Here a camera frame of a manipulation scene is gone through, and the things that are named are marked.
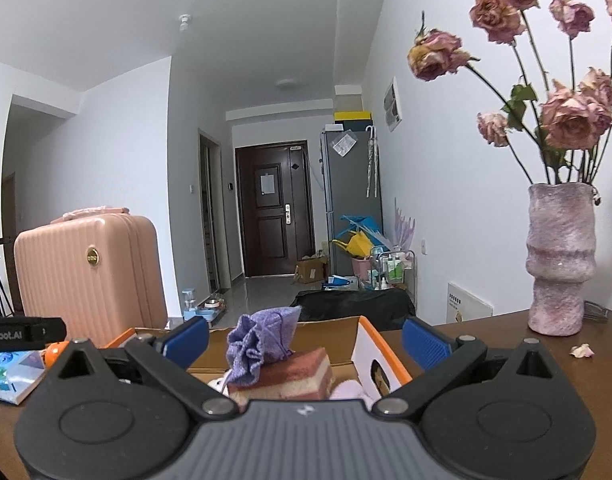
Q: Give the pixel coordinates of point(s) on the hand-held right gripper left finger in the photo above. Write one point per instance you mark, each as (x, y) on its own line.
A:
(186, 341)

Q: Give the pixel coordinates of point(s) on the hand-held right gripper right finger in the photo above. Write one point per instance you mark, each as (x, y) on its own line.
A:
(426, 344)

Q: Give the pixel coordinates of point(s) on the orange-edged cardboard box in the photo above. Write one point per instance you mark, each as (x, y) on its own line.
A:
(373, 352)

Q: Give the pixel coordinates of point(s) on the purple cloth pouch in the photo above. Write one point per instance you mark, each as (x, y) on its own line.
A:
(261, 340)

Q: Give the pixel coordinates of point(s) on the pink and cream layered sponge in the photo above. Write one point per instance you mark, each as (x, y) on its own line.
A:
(291, 377)

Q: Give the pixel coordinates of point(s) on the clear pet water dispenser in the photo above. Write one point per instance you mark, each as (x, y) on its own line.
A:
(188, 302)

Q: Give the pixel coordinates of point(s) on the pet food bowls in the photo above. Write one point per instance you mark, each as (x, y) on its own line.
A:
(213, 307)

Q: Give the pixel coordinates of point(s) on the orange fruit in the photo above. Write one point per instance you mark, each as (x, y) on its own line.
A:
(55, 352)

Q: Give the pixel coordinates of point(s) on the metal cart with bottles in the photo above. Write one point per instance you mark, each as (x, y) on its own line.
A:
(393, 272)

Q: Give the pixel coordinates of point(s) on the black bag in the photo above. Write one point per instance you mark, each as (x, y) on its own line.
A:
(356, 307)

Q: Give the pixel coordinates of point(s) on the pink ribbed suitcase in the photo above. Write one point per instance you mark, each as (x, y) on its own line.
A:
(86, 280)

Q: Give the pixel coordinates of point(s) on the pink bucket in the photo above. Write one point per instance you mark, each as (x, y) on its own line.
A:
(361, 267)

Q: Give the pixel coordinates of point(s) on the lilac plastic hangers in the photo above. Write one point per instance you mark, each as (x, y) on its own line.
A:
(405, 225)

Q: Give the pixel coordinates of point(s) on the dark brown entrance door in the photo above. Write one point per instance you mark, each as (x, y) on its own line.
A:
(256, 240)

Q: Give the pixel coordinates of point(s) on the brown carton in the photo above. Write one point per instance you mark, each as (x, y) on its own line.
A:
(311, 271)

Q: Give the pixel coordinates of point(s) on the fallen pink petal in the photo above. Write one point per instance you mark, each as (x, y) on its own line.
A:
(581, 350)

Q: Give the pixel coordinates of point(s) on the pink textured vase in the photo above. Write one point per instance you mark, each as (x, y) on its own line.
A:
(561, 260)

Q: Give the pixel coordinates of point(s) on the silver door lock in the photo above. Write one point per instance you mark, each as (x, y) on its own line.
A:
(288, 214)

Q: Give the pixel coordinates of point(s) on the small dark object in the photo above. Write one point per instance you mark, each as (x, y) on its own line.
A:
(596, 311)

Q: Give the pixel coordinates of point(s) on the grey refrigerator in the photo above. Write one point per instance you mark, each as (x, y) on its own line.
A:
(346, 190)

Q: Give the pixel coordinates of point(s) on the white paper sheet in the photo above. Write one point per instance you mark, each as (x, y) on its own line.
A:
(266, 183)

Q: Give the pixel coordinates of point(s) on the white folded umbrella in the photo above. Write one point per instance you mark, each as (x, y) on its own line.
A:
(371, 160)

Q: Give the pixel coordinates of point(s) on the clear plastic document bag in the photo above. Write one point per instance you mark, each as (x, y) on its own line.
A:
(344, 145)

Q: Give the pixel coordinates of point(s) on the yellow and black box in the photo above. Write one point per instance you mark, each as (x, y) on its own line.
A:
(352, 119)

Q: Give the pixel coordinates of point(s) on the bunch of dried pink roses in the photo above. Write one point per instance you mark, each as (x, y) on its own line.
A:
(568, 115)

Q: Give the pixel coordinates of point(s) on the round ceiling lamp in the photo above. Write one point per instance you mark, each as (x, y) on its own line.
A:
(287, 83)

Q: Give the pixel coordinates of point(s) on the white ceiling fixture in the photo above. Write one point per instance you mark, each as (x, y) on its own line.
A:
(185, 22)

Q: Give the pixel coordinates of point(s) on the white wall panel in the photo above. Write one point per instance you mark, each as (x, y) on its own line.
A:
(392, 105)

